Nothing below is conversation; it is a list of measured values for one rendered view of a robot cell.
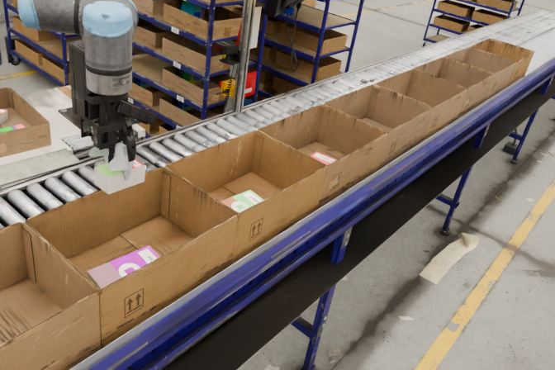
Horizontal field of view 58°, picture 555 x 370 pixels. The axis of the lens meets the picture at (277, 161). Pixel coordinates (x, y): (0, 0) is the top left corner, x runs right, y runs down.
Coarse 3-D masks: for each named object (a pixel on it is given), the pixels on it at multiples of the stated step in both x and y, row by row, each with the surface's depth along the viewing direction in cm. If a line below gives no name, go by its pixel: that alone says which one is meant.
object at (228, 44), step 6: (216, 42) 230; (222, 42) 230; (228, 42) 231; (234, 42) 234; (216, 48) 229; (222, 48) 228; (228, 48) 230; (234, 48) 233; (222, 54) 229; (228, 54) 232; (234, 54) 235; (228, 60) 235
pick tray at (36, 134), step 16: (0, 96) 212; (16, 96) 210; (16, 112) 214; (32, 112) 202; (0, 128) 201; (32, 128) 188; (48, 128) 193; (0, 144) 182; (16, 144) 187; (32, 144) 191; (48, 144) 196
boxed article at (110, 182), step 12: (96, 168) 114; (108, 168) 114; (132, 168) 116; (144, 168) 119; (96, 180) 115; (108, 180) 112; (120, 180) 114; (132, 180) 118; (144, 180) 120; (108, 192) 113
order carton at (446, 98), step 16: (384, 80) 230; (400, 80) 244; (416, 80) 251; (432, 80) 246; (416, 96) 254; (432, 96) 249; (448, 96) 243; (464, 96) 237; (432, 112) 211; (448, 112) 228; (432, 128) 220
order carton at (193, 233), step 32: (96, 192) 125; (128, 192) 133; (160, 192) 143; (192, 192) 134; (32, 224) 114; (64, 224) 121; (96, 224) 129; (128, 224) 138; (160, 224) 143; (192, 224) 139; (224, 224) 122; (64, 256) 125; (96, 256) 128; (160, 256) 131; (192, 256) 117; (224, 256) 128; (128, 288) 104; (160, 288) 112; (192, 288) 123; (128, 320) 108
